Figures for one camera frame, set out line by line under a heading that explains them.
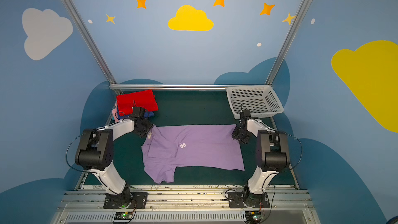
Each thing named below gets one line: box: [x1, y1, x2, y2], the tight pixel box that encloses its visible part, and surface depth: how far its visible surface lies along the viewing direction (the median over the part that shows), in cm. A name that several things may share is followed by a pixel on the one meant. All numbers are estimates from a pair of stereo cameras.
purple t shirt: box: [141, 123, 245, 185], surface depth 95 cm
